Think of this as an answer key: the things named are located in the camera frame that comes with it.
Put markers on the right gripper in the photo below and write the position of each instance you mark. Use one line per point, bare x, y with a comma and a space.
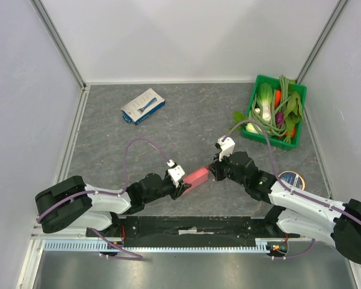
218, 168

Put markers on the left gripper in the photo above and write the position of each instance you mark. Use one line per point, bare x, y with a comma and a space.
181, 188

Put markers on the pink paper box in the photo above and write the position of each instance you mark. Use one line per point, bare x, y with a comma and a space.
196, 178

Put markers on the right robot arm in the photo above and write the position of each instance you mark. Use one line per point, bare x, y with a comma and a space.
296, 211

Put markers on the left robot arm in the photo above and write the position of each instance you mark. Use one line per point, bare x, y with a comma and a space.
72, 202

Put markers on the blue razor box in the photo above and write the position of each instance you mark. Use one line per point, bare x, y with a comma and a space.
142, 107

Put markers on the toy green beans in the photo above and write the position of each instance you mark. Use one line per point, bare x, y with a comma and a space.
283, 84

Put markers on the masking tape roll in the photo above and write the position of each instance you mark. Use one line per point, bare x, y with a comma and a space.
293, 179

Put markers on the green plastic bin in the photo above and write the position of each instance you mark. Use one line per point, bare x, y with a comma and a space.
301, 89

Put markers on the toy bok choy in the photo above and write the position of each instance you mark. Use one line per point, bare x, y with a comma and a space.
260, 111

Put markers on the toy spinach leaf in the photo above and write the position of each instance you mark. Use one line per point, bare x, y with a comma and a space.
293, 112

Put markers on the toy carrot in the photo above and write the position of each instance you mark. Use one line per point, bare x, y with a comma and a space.
277, 99

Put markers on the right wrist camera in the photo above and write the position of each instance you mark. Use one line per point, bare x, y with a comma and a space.
225, 146

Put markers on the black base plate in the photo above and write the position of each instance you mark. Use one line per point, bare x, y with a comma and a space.
172, 232

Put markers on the slotted cable duct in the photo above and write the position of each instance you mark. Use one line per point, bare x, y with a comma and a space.
103, 247

